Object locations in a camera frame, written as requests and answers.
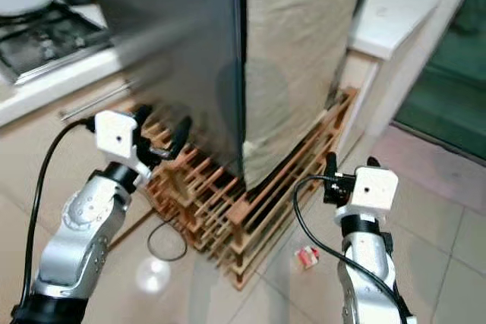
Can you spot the beige cloth over fridge door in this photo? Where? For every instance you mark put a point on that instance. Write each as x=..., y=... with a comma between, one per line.
x=304, y=58

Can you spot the green glass door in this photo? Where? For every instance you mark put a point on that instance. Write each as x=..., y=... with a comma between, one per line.
x=448, y=89

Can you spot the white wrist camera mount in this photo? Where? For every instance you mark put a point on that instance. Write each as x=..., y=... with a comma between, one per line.
x=376, y=187
x=118, y=138

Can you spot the red white milk carton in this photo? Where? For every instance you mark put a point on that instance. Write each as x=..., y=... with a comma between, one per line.
x=308, y=257

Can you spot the beige kitchen base cabinet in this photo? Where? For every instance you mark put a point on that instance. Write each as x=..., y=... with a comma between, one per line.
x=38, y=172

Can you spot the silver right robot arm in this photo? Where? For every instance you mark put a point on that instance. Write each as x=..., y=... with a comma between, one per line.
x=368, y=271

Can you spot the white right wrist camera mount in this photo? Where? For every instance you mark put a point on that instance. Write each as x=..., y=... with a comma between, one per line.
x=376, y=187

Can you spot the steel gas stove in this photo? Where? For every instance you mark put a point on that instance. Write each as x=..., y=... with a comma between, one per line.
x=53, y=39

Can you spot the wooden wine rack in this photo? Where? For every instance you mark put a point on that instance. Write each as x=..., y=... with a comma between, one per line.
x=241, y=221

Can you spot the pink floor mat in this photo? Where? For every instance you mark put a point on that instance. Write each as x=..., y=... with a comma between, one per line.
x=440, y=168

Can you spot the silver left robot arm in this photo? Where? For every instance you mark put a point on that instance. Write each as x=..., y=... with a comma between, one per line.
x=83, y=233

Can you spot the grey steel fridge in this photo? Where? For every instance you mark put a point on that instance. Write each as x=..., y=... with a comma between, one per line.
x=167, y=43

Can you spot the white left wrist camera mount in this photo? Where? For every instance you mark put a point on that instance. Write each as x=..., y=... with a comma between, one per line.
x=118, y=138

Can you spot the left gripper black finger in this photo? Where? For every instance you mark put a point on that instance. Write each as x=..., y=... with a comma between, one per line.
x=143, y=119
x=181, y=136

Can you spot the white side cabinet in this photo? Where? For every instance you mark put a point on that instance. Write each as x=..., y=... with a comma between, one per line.
x=402, y=13

